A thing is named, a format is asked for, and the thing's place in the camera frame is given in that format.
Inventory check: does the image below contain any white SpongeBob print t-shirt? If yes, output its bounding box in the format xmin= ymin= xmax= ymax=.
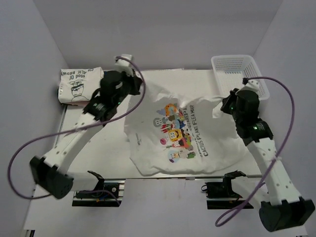
xmin=124 ymin=83 xmax=247 ymax=176

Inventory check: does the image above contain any white plastic mesh basket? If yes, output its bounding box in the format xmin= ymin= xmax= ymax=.
xmin=211 ymin=55 xmax=262 ymax=97

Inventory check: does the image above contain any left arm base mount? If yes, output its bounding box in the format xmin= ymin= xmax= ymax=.
xmin=72 ymin=180 xmax=125 ymax=207

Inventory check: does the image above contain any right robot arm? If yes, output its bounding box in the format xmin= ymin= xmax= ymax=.
xmin=221 ymin=88 xmax=316 ymax=232

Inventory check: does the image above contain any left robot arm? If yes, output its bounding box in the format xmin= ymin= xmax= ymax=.
xmin=30 ymin=69 xmax=143 ymax=199

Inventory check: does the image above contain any pink folded t-shirt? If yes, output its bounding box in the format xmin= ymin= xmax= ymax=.
xmin=62 ymin=101 xmax=89 ymax=107

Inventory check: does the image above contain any white Charlie Brown folded t-shirt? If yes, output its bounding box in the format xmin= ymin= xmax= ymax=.
xmin=58 ymin=67 xmax=104 ymax=104

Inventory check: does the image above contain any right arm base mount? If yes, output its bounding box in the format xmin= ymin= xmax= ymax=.
xmin=201 ymin=181 xmax=244 ymax=210

